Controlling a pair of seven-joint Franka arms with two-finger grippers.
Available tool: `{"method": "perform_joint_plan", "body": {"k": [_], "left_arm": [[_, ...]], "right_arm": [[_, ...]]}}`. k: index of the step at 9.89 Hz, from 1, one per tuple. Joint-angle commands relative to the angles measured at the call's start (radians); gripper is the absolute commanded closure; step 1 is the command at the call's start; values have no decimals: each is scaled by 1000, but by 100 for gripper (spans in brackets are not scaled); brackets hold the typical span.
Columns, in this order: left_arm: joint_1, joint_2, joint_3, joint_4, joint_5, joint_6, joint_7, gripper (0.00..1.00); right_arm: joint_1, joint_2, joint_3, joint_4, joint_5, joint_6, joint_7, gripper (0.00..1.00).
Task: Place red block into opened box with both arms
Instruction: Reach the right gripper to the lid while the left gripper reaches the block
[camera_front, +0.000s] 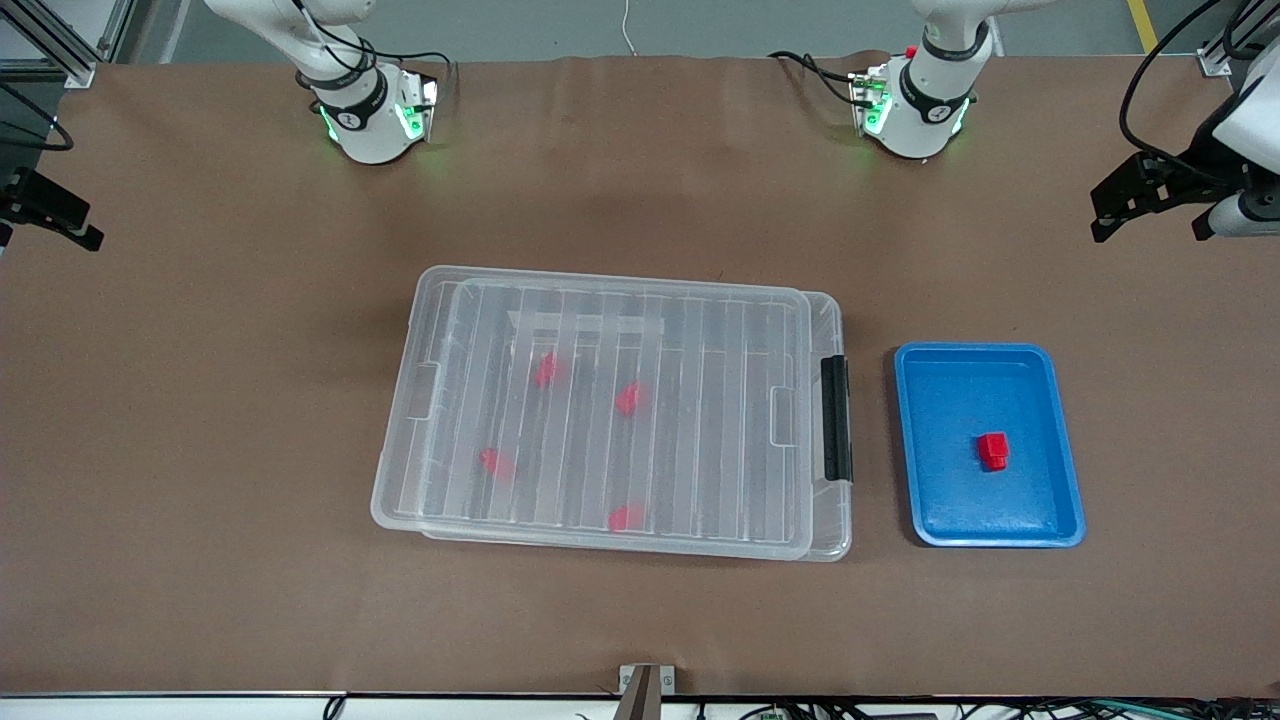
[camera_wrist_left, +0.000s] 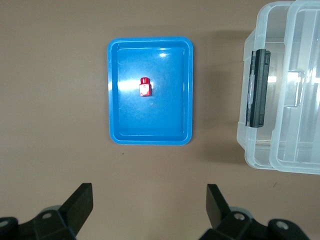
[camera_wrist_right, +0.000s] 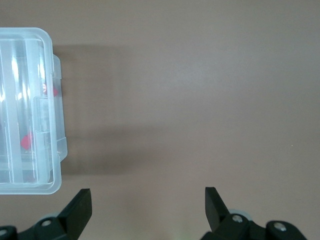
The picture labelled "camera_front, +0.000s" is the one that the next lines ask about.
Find clear plastic storage box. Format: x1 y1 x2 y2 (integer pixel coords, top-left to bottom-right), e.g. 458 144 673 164
420 283 854 563

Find aluminium frame profile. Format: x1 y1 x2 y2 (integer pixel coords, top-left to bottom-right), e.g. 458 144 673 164
1198 0 1280 77
0 0 138 91

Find metal table edge bracket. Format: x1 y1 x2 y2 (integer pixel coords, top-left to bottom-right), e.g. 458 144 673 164
618 664 677 720

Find black arm base cable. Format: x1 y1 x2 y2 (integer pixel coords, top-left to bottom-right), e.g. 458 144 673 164
290 0 453 96
768 50 881 109

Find blue plastic tray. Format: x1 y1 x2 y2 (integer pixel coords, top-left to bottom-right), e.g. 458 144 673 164
893 342 1087 549

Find clear ribbed box lid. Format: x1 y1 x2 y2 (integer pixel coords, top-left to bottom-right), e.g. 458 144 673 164
371 265 814 560

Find black box latch handle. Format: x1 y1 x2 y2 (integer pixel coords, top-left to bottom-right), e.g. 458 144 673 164
821 355 853 483

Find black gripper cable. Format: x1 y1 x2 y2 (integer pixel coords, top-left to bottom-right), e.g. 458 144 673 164
1119 0 1236 186
0 84 75 153

